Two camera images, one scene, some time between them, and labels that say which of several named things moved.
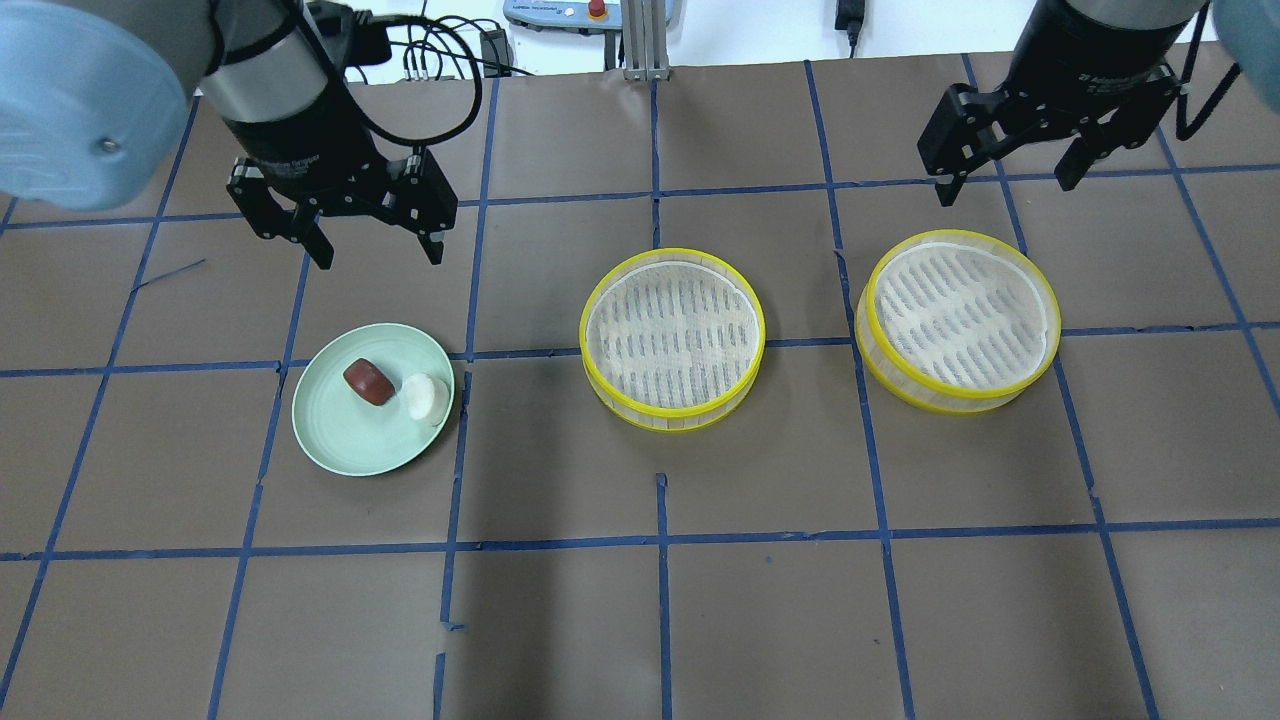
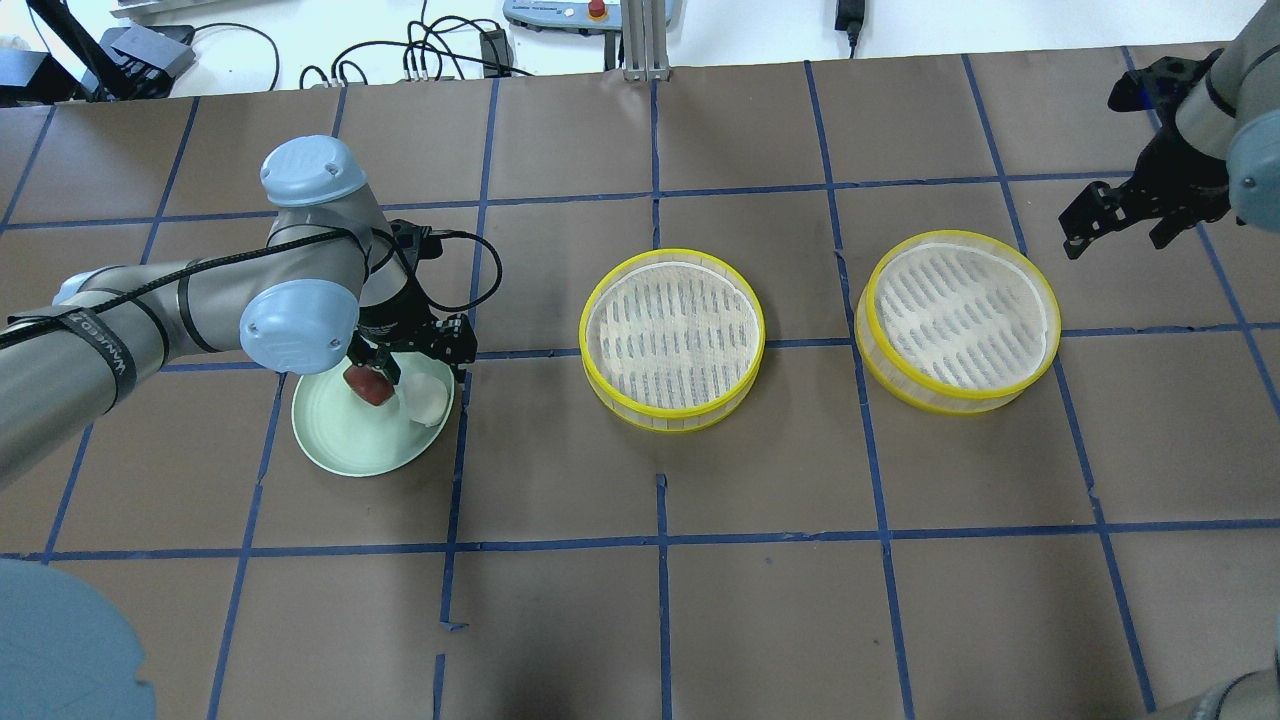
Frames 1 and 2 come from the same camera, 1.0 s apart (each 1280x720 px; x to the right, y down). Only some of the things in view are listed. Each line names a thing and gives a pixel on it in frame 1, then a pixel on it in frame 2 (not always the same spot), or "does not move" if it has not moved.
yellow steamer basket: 955,321 does not move
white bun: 427,398 does not move
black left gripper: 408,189 → 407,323
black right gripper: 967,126 → 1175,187
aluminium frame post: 645,40 does not move
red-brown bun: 365,379 does not move
